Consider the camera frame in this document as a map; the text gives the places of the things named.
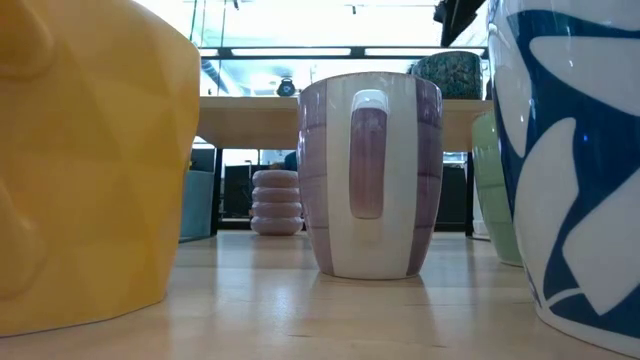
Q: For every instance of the blue and white patterned mug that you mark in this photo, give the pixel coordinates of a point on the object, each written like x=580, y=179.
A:
x=575, y=200

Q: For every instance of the wooden shelf with black legs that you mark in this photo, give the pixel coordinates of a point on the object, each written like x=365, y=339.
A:
x=250, y=122

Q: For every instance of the purple and white striped mug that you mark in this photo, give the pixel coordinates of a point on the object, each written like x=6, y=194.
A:
x=400, y=200

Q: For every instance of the yellow faceted mug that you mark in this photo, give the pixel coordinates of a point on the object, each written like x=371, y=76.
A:
x=100, y=175

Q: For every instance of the black background cabinet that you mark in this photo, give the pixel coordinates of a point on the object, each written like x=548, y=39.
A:
x=237, y=192
x=452, y=200

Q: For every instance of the black ceiling light beam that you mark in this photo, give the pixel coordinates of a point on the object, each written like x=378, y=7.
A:
x=358, y=52

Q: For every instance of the black round fixture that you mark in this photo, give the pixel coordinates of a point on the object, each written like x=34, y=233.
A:
x=286, y=87

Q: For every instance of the light green mug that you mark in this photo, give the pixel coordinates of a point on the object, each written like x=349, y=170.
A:
x=492, y=200

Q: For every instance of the dark speckled mug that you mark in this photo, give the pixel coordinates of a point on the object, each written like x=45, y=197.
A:
x=452, y=75

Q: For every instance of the mauve ribbed mug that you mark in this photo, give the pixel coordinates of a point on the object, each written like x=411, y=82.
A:
x=276, y=202

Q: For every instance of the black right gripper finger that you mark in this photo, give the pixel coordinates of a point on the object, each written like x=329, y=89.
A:
x=457, y=17

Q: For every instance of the person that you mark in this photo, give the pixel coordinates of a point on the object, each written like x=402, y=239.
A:
x=292, y=161

